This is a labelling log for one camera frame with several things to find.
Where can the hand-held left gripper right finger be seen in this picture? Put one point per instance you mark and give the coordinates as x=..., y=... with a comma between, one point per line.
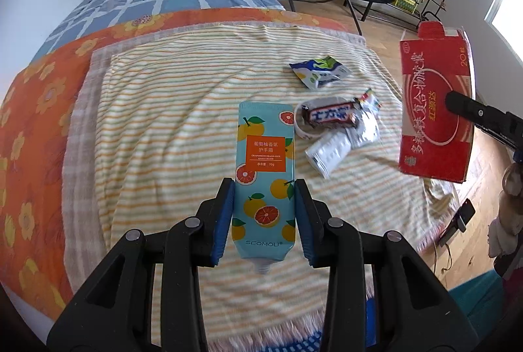
x=304, y=221

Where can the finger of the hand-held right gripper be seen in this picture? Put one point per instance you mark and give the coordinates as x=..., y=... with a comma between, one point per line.
x=465, y=106

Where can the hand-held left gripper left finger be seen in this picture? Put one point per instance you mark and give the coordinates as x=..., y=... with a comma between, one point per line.
x=222, y=221

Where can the red cardboard box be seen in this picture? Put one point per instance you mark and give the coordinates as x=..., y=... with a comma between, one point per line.
x=429, y=123

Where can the white packet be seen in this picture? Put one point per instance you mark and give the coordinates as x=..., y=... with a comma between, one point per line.
x=327, y=153

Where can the fruit print hand cream tube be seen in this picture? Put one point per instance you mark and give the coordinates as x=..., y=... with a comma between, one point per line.
x=261, y=155

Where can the white tape roll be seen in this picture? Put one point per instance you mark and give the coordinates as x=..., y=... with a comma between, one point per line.
x=300, y=130

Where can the white wrapper with colourful print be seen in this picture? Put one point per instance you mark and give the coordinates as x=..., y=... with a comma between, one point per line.
x=365, y=131

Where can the brown candy bar wrapper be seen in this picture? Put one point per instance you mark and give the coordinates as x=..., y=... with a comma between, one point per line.
x=331, y=114

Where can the blue green snack wrapper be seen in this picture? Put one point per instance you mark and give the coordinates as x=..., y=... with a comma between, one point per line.
x=316, y=76

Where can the person's right forearm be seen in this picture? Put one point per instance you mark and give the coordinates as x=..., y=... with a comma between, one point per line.
x=508, y=229

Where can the window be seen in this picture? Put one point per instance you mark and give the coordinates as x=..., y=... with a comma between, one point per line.
x=510, y=16

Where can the black device on floor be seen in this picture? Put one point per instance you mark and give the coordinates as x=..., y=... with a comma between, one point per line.
x=465, y=213

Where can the striped towel blanket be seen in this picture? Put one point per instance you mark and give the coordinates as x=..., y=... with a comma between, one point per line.
x=163, y=131

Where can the teal cloth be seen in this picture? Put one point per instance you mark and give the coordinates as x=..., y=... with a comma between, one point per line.
x=478, y=303

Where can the orange floral blanket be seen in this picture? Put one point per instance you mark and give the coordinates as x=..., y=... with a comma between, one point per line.
x=41, y=98

